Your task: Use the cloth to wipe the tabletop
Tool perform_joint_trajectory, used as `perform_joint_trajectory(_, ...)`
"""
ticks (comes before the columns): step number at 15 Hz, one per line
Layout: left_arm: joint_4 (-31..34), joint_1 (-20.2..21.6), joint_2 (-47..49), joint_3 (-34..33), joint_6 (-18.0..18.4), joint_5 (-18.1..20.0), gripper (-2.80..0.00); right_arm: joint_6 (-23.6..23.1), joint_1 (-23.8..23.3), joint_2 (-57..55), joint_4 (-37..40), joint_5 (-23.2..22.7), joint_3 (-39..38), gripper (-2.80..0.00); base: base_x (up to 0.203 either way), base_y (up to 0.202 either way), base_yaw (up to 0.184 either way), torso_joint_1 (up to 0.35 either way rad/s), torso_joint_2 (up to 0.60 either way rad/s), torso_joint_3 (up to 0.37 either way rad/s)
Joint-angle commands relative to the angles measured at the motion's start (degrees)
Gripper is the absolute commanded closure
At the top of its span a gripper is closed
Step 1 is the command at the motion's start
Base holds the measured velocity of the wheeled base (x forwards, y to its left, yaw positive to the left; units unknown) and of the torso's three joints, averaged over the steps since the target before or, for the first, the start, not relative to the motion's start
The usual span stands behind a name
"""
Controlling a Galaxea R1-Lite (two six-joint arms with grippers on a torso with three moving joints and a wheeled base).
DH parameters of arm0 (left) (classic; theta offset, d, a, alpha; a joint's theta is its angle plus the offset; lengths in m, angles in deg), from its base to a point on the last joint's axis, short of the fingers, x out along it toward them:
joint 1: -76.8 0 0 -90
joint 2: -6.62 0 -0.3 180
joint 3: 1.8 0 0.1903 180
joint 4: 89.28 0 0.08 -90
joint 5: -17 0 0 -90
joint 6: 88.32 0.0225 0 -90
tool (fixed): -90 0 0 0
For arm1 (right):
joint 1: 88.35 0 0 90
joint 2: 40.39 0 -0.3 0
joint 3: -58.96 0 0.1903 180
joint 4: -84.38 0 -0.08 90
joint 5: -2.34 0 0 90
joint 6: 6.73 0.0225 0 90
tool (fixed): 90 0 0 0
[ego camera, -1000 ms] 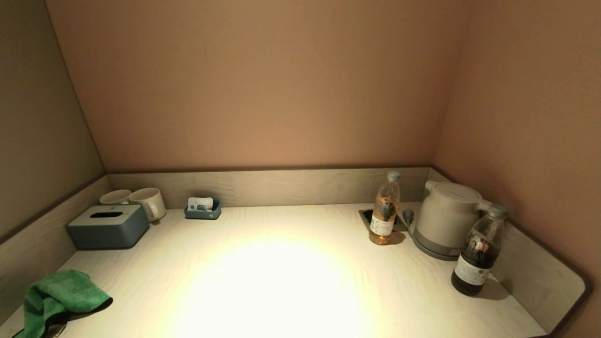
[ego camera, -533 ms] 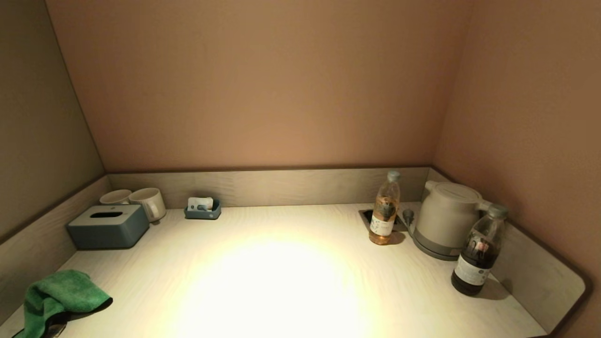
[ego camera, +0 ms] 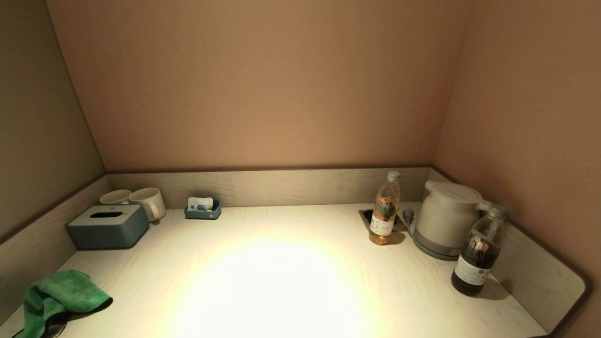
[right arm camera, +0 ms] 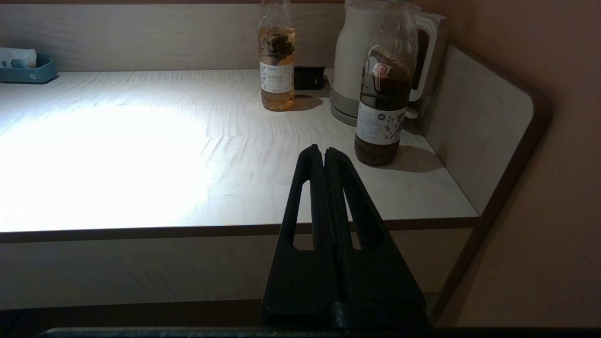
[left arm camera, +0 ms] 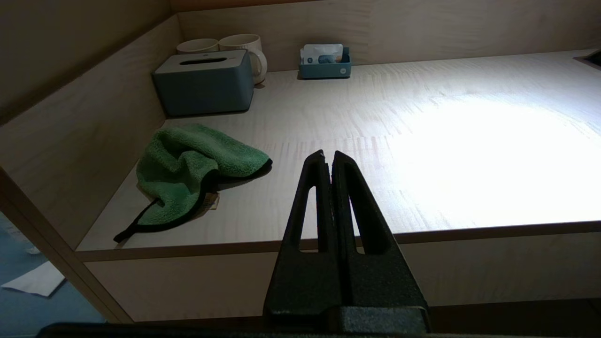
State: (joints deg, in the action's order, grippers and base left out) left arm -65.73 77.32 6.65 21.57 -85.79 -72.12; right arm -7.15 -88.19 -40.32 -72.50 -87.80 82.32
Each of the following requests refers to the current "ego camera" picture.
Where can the green microfibre cloth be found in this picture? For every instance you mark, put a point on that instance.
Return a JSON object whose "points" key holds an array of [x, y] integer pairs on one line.
{"points": [[61, 293]]}

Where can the black recessed power socket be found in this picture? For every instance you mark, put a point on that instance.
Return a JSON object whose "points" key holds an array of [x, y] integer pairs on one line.
{"points": [[366, 216]]}

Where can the light tea plastic bottle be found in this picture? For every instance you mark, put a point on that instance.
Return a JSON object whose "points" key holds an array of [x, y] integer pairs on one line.
{"points": [[384, 220]]}

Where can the small blue sachet tray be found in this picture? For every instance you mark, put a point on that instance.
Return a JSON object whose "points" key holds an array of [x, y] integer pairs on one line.
{"points": [[202, 215]]}

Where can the white sachet packet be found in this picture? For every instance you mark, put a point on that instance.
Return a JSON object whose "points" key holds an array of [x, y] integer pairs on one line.
{"points": [[195, 203]]}

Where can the white electric kettle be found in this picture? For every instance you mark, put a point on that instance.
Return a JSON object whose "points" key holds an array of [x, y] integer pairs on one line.
{"points": [[446, 216]]}

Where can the white ceramic mug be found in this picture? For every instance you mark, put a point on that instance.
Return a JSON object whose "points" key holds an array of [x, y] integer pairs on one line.
{"points": [[150, 202], [114, 197]]}

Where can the grey kettle base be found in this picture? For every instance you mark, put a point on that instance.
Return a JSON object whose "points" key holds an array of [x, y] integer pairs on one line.
{"points": [[434, 251]]}

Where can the grey-blue tissue box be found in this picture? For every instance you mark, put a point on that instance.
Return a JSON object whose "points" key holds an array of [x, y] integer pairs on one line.
{"points": [[110, 232]]}

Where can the dark tea plastic bottle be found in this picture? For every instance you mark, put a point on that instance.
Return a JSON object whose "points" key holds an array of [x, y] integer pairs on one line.
{"points": [[474, 270]]}

